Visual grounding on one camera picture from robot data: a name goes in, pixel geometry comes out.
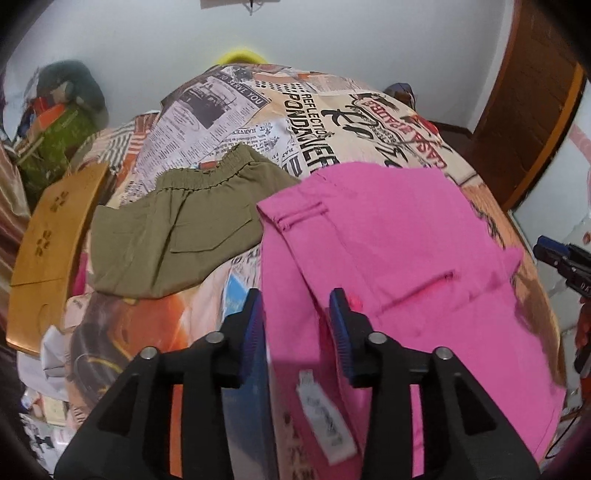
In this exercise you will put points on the newspaper print bed cover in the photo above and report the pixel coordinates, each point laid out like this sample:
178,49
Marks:
300,121

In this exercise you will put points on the brown wooden door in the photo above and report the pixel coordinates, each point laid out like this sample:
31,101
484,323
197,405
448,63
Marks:
530,109

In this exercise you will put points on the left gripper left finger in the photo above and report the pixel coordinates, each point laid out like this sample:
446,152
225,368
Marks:
127,434

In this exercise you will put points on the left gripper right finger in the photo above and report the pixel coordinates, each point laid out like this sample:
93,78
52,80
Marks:
466,435

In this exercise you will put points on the pink pants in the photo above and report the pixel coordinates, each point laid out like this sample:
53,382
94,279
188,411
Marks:
430,264

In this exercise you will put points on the grey stuffed pillow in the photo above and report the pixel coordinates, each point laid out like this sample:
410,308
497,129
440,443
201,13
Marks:
70,82

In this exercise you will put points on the pink striped curtain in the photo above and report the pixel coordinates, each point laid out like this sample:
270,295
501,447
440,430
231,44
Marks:
14,218

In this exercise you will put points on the yellow headboard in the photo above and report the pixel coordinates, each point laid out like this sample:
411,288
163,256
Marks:
241,56

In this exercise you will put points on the green bag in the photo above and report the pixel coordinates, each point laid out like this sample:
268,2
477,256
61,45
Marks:
44,155

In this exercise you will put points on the olive green shorts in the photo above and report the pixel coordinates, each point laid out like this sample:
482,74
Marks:
193,221

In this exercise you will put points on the dark blue backpack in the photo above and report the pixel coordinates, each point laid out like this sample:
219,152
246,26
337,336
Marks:
403,92

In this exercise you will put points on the brown cardboard box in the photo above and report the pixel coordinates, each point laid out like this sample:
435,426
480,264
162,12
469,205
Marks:
45,265

